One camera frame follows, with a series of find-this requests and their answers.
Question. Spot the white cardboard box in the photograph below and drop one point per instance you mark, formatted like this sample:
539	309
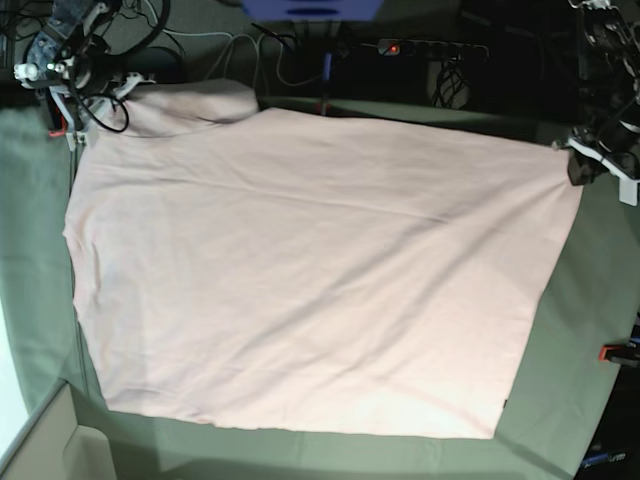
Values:
54	445

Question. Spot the red black clamp right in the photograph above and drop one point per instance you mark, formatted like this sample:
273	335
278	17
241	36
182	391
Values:
623	354

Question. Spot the red black clamp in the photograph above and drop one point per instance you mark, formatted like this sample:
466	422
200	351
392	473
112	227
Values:
325	83
57	125
623	354

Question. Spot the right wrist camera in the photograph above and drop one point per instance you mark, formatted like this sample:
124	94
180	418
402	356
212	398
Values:
81	139

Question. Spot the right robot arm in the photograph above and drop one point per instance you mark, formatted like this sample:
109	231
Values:
75	77

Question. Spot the blue plastic box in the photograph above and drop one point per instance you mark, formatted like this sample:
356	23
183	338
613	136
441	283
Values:
312	10

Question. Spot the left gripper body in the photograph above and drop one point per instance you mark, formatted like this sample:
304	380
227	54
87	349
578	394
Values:
621	163

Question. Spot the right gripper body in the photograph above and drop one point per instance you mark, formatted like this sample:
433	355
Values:
106	110

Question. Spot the green table cloth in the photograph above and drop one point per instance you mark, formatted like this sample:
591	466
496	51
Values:
550	417

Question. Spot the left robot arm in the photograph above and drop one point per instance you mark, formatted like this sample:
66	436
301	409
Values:
598	49

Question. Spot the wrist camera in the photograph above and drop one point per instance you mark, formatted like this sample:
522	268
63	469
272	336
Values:
628	192
81	139

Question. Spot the pink printed t-shirt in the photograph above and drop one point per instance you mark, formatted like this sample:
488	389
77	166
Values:
269	269

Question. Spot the black power strip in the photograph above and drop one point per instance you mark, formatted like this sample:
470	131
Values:
432	50

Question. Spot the red black clamp left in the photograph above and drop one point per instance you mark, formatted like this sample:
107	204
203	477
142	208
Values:
57	125

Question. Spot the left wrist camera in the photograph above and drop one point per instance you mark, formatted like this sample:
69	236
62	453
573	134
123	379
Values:
628	192

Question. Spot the red black clamp middle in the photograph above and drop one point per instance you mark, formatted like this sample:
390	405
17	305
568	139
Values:
325	83

